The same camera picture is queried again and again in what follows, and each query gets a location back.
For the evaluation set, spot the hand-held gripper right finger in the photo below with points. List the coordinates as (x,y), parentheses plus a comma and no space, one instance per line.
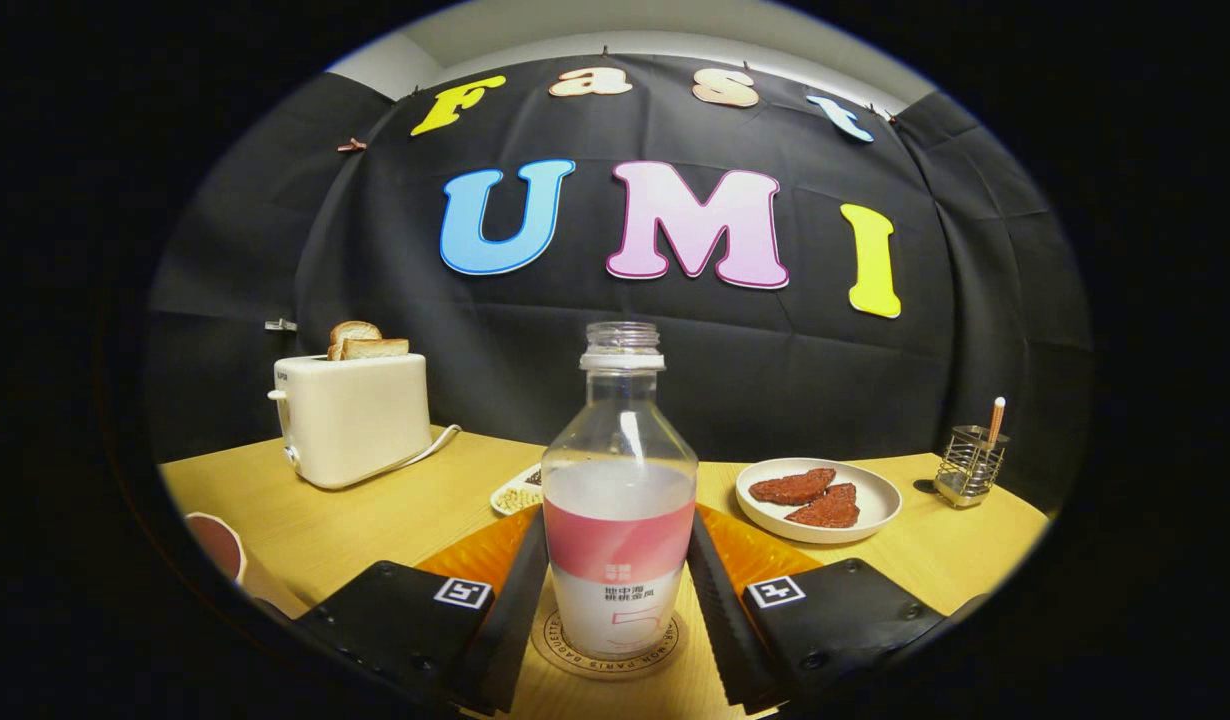
(720,620)

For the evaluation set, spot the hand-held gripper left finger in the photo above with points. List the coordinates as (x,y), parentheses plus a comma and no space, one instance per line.
(515,620)

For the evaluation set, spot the round wooden coaster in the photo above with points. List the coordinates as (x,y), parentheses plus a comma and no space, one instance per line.
(553,645)

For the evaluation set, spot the clear juice bottle pink label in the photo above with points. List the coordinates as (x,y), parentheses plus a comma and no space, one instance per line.
(620,540)

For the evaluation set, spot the white divided dish with grains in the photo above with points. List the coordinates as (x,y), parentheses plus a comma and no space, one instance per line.
(517,495)

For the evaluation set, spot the red meat slice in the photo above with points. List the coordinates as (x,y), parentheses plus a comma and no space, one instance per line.
(790,487)
(830,510)

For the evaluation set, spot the wooden table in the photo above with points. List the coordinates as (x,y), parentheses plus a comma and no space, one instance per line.
(375,530)

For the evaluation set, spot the white round plate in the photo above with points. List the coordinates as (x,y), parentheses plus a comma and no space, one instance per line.
(875,500)

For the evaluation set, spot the white toaster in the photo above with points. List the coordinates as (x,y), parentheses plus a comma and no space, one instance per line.
(360,420)

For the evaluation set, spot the toast bread slice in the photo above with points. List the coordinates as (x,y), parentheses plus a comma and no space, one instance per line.
(380,348)
(353,332)

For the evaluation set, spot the thin stick in holder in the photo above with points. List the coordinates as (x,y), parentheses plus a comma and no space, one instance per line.
(996,420)

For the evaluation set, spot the white clip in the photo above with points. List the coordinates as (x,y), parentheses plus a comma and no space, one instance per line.
(280,324)

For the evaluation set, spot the copper clip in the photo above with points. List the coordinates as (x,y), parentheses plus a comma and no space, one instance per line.
(352,145)

